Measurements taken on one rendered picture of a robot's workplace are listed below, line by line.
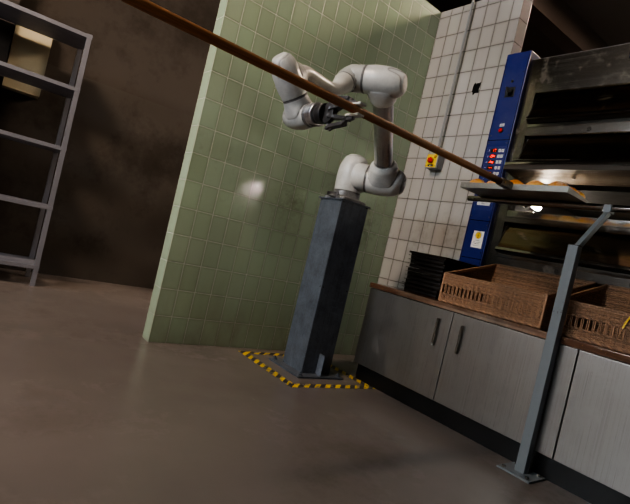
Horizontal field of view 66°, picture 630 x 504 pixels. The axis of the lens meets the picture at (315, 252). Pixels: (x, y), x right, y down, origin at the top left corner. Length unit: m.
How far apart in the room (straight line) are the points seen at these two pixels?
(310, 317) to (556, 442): 1.31
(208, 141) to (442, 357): 1.67
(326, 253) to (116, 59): 2.65
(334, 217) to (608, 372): 1.47
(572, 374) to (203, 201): 1.96
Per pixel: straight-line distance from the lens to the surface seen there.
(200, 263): 2.81
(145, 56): 4.65
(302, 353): 2.76
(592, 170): 2.79
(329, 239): 2.70
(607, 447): 2.20
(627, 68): 3.11
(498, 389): 2.38
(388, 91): 2.38
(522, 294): 2.40
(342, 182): 2.78
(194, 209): 2.75
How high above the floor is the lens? 0.70
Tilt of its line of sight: level
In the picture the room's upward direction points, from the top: 13 degrees clockwise
